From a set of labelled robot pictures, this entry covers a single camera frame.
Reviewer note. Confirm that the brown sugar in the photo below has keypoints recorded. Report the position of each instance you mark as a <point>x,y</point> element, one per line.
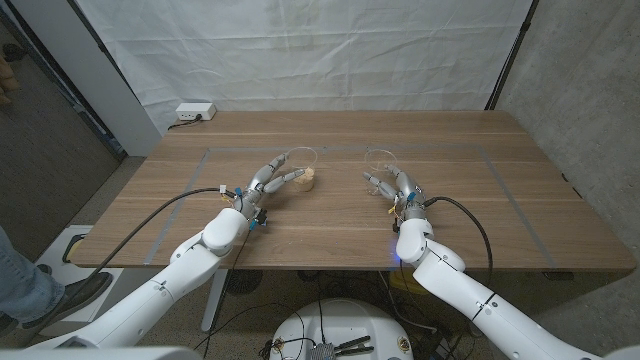
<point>305,182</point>

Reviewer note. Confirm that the black round floor object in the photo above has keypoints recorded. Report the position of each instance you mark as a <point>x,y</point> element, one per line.
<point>244,281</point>

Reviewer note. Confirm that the white metal table leg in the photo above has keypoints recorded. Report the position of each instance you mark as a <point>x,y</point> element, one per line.
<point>215,305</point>

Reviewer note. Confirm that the grey tape rectangle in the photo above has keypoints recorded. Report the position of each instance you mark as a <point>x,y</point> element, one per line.
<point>250,148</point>

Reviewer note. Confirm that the person's leg in jeans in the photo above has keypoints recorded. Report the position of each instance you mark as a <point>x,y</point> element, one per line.
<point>25,290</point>

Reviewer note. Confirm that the black tools on base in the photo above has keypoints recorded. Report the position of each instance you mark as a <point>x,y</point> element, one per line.
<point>352,343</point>

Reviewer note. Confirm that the white backdrop cloth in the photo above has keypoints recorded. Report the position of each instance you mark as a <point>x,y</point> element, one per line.
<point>300,55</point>

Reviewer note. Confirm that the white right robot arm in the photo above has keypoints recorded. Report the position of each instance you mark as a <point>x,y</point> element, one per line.
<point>460,295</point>

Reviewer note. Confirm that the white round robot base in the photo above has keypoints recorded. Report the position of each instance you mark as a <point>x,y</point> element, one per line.
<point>345,320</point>

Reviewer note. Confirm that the clear plastic cup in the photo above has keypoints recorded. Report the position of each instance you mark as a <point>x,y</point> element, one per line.
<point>302,152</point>
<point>380,157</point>

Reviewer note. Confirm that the white power strip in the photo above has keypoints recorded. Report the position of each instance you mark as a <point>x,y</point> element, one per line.
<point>195,111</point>

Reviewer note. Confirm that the dark shoe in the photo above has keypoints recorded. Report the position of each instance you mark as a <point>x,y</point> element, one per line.
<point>80,295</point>

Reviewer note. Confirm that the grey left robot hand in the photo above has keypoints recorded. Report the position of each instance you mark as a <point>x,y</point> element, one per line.
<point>252,195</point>

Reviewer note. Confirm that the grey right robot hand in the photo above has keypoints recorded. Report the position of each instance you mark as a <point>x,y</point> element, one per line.
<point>410,197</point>

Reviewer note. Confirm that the black backdrop stand pole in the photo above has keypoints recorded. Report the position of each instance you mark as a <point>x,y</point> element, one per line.
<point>511,57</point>

